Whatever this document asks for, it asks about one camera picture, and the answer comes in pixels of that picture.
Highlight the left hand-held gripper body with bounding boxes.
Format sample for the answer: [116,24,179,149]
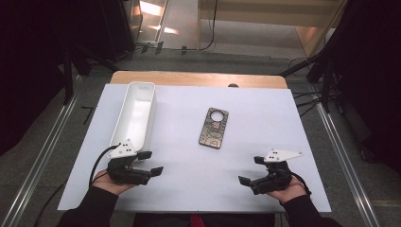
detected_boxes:
[106,138,151,186]

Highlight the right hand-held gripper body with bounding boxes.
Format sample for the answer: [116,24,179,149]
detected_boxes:
[250,148,304,196]

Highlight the white plastic bin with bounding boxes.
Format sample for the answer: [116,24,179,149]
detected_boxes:
[109,80,158,153]

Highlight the cartoon print phone case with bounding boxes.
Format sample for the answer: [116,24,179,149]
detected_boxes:
[198,107,230,150]

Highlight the person's left hand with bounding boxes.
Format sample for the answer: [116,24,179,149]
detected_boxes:
[92,168,136,197]

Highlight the person's right hand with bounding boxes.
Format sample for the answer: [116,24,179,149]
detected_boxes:
[267,176,307,205]

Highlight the person's torso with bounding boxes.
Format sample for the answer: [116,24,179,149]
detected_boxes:
[131,212,277,227]

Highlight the wooden table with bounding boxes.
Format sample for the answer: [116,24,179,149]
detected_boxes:
[110,70,288,90]

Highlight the black tripod leg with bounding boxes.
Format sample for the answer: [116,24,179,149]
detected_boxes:
[278,55,320,79]

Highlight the black metal stand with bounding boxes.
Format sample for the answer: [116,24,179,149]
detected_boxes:
[61,41,77,106]

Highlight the black cabinet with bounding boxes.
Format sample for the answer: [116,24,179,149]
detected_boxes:
[99,0,137,62]

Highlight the black curtain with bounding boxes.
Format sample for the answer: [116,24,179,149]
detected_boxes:
[0,0,105,157]
[318,0,401,174]

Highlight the wooden shelf unit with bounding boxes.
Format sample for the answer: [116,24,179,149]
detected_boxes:
[197,0,349,59]

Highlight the left hand-held gripper cable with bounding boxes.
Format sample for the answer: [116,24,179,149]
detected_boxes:
[32,144,121,227]

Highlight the hand-held gripper cable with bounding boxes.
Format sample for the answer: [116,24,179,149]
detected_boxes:
[32,144,121,227]
[291,171,313,197]

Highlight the right hand-held gripper cable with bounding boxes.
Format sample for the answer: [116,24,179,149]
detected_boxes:
[291,171,313,197]

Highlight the metal floor rail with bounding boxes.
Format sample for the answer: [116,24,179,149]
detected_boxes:
[0,74,83,227]
[316,102,382,227]

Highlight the bundle of black floor cables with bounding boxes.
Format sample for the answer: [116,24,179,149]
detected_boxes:
[291,89,325,118]

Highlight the hanging black cable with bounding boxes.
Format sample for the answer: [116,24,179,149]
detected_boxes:
[199,0,219,51]

